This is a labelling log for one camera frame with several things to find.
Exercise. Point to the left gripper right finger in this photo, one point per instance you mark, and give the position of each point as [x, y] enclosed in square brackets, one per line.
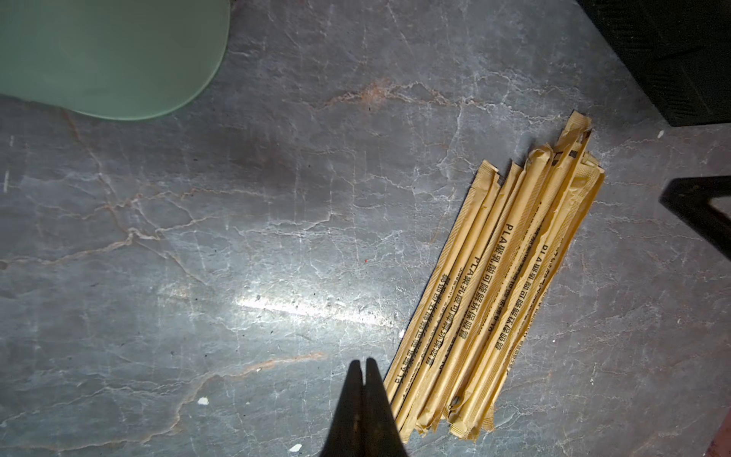
[380, 435]

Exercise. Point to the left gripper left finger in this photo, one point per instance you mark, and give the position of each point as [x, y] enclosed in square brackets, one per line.
[346, 430]

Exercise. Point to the black mesh file holder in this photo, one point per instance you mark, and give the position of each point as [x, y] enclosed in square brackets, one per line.
[677, 51]

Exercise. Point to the green metal cup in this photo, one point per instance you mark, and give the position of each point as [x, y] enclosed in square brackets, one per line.
[117, 60]

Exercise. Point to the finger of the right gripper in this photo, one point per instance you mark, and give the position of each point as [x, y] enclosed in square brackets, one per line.
[690, 199]

